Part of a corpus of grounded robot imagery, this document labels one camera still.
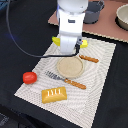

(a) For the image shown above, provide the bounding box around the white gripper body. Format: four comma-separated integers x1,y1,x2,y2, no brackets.
58,9,85,54

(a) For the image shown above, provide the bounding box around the yellow toy banana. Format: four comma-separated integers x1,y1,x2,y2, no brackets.
52,36,88,48

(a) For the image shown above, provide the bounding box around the red toy tomato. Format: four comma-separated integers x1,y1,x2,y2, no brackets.
23,72,37,84

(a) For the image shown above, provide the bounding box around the orange toy bread pastry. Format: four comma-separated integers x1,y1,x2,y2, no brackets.
42,87,67,103

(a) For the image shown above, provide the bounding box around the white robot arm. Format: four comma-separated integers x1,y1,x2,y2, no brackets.
57,0,88,54

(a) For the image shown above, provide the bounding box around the grey metal pot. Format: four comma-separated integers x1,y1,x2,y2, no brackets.
84,0,104,24

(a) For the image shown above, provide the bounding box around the tan round wooden plate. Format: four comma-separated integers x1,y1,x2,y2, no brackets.
57,56,84,78

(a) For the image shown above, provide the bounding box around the cream ceramic bowl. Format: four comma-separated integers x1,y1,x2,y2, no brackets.
116,4,128,30

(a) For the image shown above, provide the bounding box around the beige woven placemat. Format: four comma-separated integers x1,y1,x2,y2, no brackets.
15,37,116,128

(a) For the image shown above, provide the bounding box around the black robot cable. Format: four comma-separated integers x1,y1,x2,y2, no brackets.
5,0,81,59

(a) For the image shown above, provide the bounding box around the knife with wooden handle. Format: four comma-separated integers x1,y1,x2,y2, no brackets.
79,55,99,63

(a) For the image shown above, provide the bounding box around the fork with wooden handle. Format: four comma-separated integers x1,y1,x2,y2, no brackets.
45,71,86,89

